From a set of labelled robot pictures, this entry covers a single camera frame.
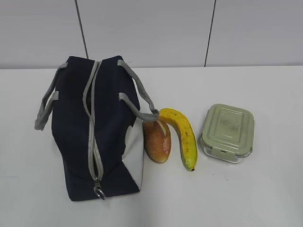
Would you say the navy blue lunch bag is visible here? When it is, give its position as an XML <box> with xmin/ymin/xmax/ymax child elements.
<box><xmin>35</xmin><ymin>56</ymin><xmax>159</xmax><ymax>201</ymax></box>

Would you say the red orange mango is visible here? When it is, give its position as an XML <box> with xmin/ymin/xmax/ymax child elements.
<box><xmin>143</xmin><ymin>120</ymin><xmax>171</xmax><ymax>163</ymax></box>

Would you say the yellow banana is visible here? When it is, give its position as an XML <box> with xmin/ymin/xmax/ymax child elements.
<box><xmin>159</xmin><ymin>108</ymin><xmax>198</xmax><ymax>171</ymax></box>

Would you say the green lid glass container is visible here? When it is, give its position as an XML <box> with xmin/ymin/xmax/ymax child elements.
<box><xmin>200</xmin><ymin>104</ymin><xmax>255</xmax><ymax>164</ymax></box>

